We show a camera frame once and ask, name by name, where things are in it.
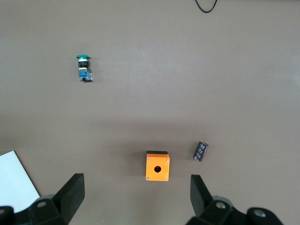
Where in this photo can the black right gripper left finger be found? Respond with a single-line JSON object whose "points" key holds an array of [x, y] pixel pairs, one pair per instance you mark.
{"points": [[68, 199]]}

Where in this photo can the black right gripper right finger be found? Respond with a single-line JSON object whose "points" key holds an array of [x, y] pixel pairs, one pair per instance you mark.
{"points": [[201, 199]]}

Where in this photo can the green head push button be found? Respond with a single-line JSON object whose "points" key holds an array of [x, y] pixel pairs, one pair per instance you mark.
{"points": [[84, 72]]}

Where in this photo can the white drawer cabinet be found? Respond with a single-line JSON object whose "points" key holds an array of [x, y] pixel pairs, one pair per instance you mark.
{"points": [[14, 178]]}

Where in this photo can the orange button enclosure box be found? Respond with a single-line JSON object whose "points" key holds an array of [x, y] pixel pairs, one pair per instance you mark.
{"points": [[152, 173]]}

